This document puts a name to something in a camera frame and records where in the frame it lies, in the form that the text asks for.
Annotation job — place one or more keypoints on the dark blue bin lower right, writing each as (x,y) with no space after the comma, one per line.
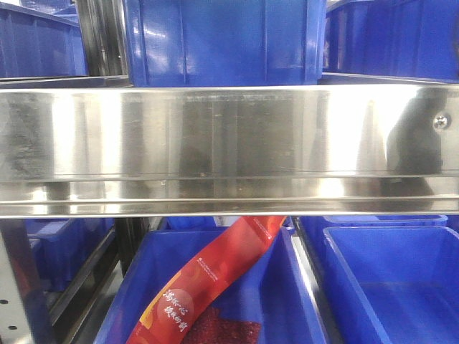
(393,285)

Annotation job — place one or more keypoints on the perforated white rack upright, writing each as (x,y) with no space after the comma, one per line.
(24,314)

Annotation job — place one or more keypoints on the dark blue bin upper left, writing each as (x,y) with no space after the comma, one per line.
(35,44)

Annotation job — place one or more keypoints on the dark blue bin behind right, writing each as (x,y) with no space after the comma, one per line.
(314,225)

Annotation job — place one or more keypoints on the dark blue bin upper right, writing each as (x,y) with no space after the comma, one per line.
(416,39)

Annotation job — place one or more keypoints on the dark blue bin upper centre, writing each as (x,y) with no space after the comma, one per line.
(224,43)

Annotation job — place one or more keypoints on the dark blue bin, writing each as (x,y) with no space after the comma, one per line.
(61,246)
(314,225)
(272,293)
(224,43)
(35,44)
(393,285)
(416,39)

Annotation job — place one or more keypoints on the red printed snack package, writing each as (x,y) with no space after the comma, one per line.
(173,311)

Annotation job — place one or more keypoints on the screw in shelf rail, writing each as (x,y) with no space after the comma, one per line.
(441,121)

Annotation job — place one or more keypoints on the dark blue bin lower left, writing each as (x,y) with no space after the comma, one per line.
(61,246)

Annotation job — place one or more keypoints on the stainless steel shelf rail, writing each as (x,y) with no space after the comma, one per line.
(326,149)

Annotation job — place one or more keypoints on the dark blue bin lower centre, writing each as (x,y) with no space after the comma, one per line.
(272,293)

